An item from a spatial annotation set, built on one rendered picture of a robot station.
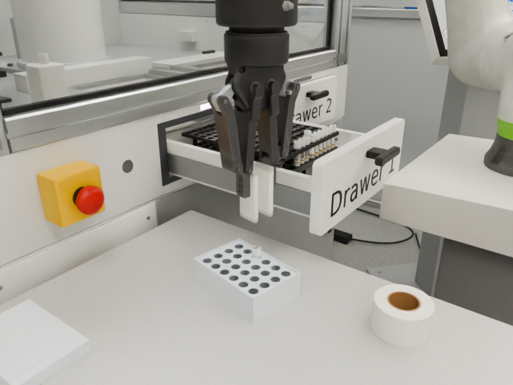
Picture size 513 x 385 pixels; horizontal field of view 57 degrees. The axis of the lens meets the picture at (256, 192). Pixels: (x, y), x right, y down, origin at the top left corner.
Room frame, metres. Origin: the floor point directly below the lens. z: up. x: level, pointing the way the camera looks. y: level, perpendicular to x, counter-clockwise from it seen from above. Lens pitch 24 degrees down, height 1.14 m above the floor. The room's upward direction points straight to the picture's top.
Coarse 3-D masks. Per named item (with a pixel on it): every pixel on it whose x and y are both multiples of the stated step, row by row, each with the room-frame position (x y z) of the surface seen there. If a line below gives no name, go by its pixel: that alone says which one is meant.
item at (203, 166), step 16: (176, 128) 0.86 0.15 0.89; (192, 128) 0.88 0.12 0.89; (336, 128) 0.86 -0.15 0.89; (176, 144) 0.77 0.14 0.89; (336, 144) 0.85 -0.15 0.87; (176, 160) 0.76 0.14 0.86; (192, 160) 0.74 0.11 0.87; (208, 160) 0.72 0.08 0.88; (192, 176) 0.74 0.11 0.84; (208, 176) 0.72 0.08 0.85; (224, 176) 0.70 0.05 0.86; (288, 176) 0.63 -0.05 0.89; (304, 176) 0.62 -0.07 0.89; (288, 192) 0.63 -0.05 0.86; (304, 192) 0.61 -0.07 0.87; (288, 208) 0.63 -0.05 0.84; (304, 208) 0.61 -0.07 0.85
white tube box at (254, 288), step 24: (240, 240) 0.61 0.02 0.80; (216, 264) 0.55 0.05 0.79; (240, 264) 0.54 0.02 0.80; (264, 264) 0.54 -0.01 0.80; (216, 288) 0.52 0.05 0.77; (240, 288) 0.49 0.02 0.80; (264, 288) 0.49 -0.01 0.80; (288, 288) 0.50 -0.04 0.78; (240, 312) 0.48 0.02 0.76; (264, 312) 0.48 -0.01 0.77
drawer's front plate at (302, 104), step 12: (300, 84) 1.12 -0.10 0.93; (312, 84) 1.13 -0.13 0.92; (324, 84) 1.18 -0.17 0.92; (336, 84) 1.23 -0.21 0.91; (300, 96) 1.09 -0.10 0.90; (336, 96) 1.24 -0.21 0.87; (300, 108) 1.09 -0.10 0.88; (312, 108) 1.14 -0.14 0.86; (324, 108) 1.19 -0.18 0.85; (312, 120) 1.14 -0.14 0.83; (324, 120) 1.19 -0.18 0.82
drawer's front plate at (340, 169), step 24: (360, 144) 0.66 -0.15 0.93; (384, 144) 0.74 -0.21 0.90; (312, 168) 0.59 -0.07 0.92; (336, 168) 0.60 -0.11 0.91; (360, 168) 0.67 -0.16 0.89; (384, 168) 0.75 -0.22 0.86; (312, 192) 0.58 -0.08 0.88; (360, 192) 0.68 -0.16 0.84; (312, 216) 0.58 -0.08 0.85; (336, 216) 0.61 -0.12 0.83
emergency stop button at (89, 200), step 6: (90, 186) 0.58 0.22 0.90; (96, 186) 0.58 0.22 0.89; (84, 192) 0.57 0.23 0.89; (90, 192) 0.57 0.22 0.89; (96, 192) 0.58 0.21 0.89; (102, 192) 0.59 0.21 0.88; (78, 198) 0.56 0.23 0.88; (84, 198) 0.56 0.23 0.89; (90, 198) 0.57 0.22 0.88; (96, 198) 0.58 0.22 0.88; (102, 198) 0.58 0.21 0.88; (78, 204) 0.56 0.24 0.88; (84, 204) 0.56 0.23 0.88; (90, 204) 0.57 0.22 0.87; (96, 204) 0.57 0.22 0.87; (102, 204) 0.58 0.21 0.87; (84, 210) 0.56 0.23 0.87; (90, 210) 0.57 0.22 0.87; (96, 210) 0.57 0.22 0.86
